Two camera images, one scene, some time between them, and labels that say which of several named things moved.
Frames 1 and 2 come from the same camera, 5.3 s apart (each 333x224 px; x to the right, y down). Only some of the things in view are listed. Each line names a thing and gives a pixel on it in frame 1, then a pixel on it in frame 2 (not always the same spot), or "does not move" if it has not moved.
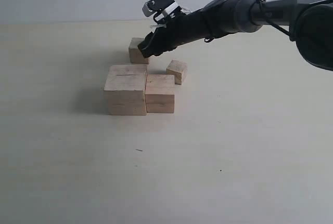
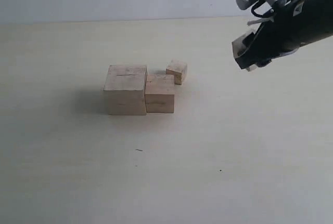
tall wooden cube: [160, 93] does not move
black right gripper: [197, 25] -> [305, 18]
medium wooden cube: [136, 55] -> [238, 45]
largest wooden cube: [125, 84] does not move
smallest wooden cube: [179, 69] does not move
